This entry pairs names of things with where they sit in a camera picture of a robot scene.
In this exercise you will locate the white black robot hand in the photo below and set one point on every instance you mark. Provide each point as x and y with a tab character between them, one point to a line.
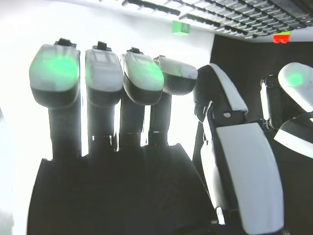
117	191

